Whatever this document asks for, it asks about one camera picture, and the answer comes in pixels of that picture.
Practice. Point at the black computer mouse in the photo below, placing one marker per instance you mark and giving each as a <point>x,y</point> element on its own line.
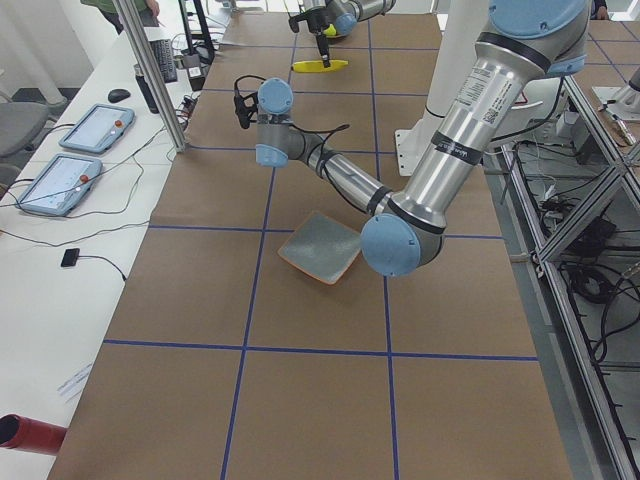
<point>117,95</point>

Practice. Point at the black keyboard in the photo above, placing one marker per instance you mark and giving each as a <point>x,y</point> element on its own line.
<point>163,53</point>

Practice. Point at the red cylinder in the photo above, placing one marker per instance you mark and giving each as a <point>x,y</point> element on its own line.
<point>29,435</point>

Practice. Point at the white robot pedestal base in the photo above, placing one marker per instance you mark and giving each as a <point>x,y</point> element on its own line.
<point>456,56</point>

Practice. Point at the brown paper table mat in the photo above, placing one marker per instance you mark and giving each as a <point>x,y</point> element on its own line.
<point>222,361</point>

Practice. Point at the aluminium frame post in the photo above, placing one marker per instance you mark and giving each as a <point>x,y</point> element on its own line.
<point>132,23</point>

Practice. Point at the upper blue teach pendant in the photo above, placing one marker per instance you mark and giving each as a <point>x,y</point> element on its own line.
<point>99,129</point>

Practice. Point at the blue teach pendant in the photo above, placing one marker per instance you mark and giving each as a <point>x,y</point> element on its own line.
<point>60,186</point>
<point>99,129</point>

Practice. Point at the yellow banana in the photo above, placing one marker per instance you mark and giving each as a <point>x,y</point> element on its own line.
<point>318,66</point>

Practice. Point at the lower blue teach pendant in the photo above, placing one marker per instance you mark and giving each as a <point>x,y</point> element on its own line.
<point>60,186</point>

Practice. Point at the small black box with cable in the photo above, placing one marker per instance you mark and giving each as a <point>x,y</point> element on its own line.
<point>70,257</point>

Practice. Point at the grey square plate orange rim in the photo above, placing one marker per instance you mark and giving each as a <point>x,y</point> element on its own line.
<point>322,248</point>

